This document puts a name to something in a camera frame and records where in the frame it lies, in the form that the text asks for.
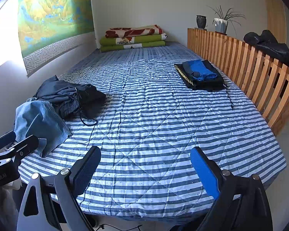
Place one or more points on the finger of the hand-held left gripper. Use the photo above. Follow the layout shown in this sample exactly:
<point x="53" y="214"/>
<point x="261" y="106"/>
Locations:
<point x="24" y="146"/>
<point x="4" y="138"/>

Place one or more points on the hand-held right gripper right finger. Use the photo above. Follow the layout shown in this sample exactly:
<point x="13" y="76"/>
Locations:
<point x="204" y="173"/>

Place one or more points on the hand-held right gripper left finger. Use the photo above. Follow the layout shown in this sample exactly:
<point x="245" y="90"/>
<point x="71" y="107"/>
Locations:
<point x="86" y="168"/>

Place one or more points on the light blue denim jeans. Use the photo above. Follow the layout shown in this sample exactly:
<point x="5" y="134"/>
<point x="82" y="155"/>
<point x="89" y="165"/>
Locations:
<point x="38" y="122"/>

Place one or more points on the person's left hand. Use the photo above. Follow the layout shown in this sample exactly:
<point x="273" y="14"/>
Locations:
<point x="2" y="204"/>

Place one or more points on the blue white striped quilt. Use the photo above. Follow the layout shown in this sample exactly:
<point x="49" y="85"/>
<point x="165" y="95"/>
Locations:
<point x="147" y="125"/>

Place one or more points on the folded black and blue clothes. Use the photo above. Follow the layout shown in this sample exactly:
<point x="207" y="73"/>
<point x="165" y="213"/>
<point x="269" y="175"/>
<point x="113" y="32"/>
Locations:
<point x="207" y="84"/>

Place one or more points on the blue folded garment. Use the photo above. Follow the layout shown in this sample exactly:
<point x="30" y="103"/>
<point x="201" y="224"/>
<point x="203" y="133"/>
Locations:
<point x="202" y="71"/>

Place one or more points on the green folded blanket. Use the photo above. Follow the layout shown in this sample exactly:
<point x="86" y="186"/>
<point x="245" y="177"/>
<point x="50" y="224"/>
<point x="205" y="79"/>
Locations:
<point x="147" y="42"/>

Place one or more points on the black jacket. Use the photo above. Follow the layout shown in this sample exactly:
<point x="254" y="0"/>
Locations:
<point x="274" y="47"/>

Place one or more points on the red white floral blanket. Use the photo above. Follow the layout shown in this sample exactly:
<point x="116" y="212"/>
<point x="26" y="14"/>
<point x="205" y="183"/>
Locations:
<point x="134" y="31"/>

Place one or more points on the potted plant white pot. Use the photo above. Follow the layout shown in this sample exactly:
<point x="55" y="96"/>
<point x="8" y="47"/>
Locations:
<point x="220" y="25"/>

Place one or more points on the dark ceramic vase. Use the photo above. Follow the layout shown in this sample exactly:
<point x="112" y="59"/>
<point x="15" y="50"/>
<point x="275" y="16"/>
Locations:
<point x="201" y="22"/>

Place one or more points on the wooden door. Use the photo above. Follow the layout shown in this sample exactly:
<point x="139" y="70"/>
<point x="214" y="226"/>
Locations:
<point x="275" y="19"/>

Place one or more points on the wooden slat bed rail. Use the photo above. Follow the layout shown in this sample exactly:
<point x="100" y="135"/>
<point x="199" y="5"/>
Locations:
<point x="255" y="65"/>

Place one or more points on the landscape wall scroll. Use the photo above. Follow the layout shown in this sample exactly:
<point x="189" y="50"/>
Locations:
<point x="53" y="16"/>

